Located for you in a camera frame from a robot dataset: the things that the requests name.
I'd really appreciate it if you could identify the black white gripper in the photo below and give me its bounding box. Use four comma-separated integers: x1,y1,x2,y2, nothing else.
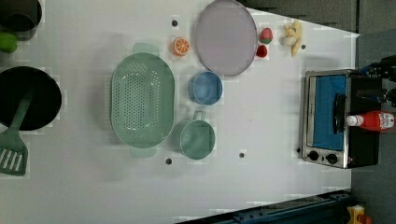
361,55,396,106

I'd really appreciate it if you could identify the red ketchup bottle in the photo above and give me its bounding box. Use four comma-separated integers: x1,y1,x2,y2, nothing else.
346,111,395,133

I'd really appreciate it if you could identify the silver black toaster oven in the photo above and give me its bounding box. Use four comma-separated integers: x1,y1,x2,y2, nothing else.
301,69,382,169

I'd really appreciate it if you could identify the peeled banana toy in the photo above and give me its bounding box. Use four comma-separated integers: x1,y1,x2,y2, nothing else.
282,20,303,57

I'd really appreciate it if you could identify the pink green strawberry toy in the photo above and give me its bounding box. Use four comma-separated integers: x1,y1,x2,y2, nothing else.
259,28,273,45

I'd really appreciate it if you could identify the red strawberry toy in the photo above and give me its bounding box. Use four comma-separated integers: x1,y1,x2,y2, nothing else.
256,45,268,58

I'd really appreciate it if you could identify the yellow orange object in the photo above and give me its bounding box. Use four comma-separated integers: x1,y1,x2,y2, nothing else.
347,205,373,224

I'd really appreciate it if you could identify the grey round plate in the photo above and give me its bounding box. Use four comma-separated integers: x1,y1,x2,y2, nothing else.
195,0,258,76

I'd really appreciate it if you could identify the blue bowl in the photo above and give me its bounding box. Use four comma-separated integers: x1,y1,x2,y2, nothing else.
188,71,223,105

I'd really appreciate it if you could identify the orange slice toy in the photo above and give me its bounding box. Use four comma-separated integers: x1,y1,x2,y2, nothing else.
172,37,190,57

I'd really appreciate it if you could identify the green perforated colander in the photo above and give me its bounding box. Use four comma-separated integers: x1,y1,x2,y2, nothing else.
110,43,175,158

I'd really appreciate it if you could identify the black cylindrical container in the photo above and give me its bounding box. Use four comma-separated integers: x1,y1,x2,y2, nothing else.
0,0,43,41

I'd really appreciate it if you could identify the green vegetable toy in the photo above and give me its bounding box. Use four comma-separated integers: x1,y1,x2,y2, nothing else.
0,32,18,53

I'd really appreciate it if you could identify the green slotted spatula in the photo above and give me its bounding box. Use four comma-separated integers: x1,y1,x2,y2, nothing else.
0,99,30,176

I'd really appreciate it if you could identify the blue metal frame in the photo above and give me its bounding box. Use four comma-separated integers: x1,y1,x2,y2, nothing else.
177,190,357,224

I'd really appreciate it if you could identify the green cup with handle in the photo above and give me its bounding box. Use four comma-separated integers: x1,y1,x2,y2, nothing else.
177,110,216,161

